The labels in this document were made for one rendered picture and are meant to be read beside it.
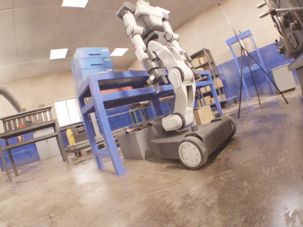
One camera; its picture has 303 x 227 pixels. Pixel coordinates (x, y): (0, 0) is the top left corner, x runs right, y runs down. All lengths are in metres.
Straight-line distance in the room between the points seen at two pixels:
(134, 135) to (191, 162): 0.70
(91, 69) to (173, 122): 0.93
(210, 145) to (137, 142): 0.75
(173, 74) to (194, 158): 0.59
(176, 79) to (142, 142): 0.72
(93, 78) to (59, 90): 5.63
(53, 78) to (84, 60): 5.54
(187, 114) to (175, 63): 0.39
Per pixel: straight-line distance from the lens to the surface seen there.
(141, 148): 1.46
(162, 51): 1.19
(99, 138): 3.46
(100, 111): 1.20
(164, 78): 0.97
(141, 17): 1.38
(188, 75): 1.12
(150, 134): 1.55
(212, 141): 0.97
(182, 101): 1.12
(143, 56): 1.05
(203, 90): 5.11
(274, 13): 0.78
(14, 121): 3.60
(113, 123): 7.17
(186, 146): 0.90
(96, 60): 1.60
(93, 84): 1.25
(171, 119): 1.17
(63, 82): 7.02
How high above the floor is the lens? 0.38
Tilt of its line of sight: 1 degrees up
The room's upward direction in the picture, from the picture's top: 17 degrees counter-clockwise
